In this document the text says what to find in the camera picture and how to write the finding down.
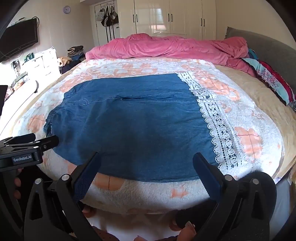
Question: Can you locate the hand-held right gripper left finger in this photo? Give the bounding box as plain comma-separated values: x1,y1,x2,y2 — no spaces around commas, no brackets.
24,152,102,241

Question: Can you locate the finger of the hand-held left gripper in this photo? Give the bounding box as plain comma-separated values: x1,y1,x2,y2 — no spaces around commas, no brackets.
7,133,36,143
35,135,60,152

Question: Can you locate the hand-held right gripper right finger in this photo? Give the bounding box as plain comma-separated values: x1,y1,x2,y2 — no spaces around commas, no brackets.
193,152,277,241

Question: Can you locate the blue denim skirt with lace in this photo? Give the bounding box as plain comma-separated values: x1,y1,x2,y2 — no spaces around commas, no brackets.
43,71,246,182

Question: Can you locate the person's left hand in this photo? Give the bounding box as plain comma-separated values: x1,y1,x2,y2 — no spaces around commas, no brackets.
14,169,23,198

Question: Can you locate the floral fleece blanket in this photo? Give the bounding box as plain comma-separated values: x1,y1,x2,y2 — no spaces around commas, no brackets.
13,57,285,215

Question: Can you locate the white drawer chest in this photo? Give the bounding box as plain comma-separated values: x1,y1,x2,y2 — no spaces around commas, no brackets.
22,46,61,80

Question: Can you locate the tan plush cloth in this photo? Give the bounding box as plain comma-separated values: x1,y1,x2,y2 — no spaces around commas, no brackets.
58,57,73,67

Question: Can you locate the pile of folded clothes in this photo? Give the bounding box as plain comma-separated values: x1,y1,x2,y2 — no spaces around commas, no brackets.
67,45,85,62

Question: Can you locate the beige bed sheet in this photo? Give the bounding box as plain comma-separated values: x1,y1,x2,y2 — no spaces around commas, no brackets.
9,59,296,183

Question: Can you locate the black television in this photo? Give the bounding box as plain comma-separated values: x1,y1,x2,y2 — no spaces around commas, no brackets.
0,18,39,62

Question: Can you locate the colourful patterned cloth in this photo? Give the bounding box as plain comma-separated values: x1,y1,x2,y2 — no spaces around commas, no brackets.
242,48,296,106

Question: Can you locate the black striped hanging bag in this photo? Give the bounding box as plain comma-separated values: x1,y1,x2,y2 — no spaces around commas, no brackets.
101,6,112,29

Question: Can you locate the pink duvet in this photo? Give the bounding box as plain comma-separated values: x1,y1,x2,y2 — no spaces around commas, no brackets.
85,33,258,77

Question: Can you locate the grey headboard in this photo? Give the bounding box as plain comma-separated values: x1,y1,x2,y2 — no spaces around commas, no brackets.
224,27,296,93

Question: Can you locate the white wardrobe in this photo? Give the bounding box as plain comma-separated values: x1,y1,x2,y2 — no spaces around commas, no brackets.
117,0,217,41

